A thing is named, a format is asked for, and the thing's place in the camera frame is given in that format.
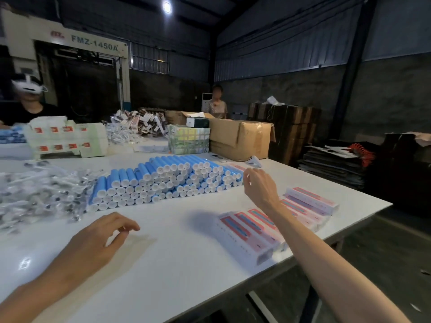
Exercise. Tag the person's left hand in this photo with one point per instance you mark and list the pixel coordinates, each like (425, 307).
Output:
(86, 248)

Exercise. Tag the person's right hand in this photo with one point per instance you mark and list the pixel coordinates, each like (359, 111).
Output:
(262, 191)

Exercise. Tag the person's right thumb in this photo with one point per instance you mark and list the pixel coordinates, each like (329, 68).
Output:
(246, 184)

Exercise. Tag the person's left thumb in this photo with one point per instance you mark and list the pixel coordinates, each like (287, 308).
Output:
(118, 241)

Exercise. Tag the person's left forearm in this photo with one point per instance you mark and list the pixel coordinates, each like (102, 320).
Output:
(25, 299)

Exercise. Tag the person's right forearm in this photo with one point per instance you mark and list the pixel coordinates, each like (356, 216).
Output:
(323, 265)

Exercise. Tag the small white tape dispenser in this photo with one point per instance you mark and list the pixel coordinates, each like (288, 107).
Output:
(255, 162)

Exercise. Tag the large brown cardboard box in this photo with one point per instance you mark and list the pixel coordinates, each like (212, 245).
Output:
(240, 139)

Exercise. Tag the row of white red-print boxes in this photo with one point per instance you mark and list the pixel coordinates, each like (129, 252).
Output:
(245, 238)

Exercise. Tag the stack of brown cardboard bundles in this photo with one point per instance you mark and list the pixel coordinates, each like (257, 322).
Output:
(289, 131)

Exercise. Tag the pile of blue tubes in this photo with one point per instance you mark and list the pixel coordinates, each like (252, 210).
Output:
(158, 184)

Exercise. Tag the shiny holographic box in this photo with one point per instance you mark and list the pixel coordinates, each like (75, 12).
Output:
(188, 141)

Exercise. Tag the black and white box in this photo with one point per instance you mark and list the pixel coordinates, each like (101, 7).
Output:
(198, 123)

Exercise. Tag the stack of flat dark sheets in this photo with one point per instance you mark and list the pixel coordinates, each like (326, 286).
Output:
(331, 168)

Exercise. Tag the crumpled white paper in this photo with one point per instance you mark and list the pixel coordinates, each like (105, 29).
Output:
(273, 100)

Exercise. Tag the pile of clear plastic packets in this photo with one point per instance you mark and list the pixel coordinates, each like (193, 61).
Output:
(40, 195)

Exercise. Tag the white standing cabinet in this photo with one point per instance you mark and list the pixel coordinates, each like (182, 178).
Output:
(206, 102)

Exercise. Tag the small open cardboard box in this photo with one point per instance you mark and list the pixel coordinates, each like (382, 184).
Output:
(175, 117)

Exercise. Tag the heap of small printed boxes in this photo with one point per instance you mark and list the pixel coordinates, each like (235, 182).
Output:
(138, 126)

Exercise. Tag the stack of white red-label cartons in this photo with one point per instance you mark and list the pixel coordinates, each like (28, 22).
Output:
(64, 137)

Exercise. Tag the dark metal table leg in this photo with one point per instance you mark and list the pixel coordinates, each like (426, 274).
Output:
(309, 304)

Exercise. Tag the stack of blue packs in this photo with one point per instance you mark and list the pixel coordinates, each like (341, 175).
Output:
(11, 136)

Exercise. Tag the dark cardboard boxes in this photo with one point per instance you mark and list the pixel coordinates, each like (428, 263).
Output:
(400, 171)

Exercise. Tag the white headset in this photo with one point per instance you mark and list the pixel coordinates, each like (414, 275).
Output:
(28, 85)

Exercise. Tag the round ceiling lamp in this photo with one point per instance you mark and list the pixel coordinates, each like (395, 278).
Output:
(167, 7)

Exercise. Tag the large white machine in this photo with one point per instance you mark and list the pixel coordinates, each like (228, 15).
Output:
(77, 42)

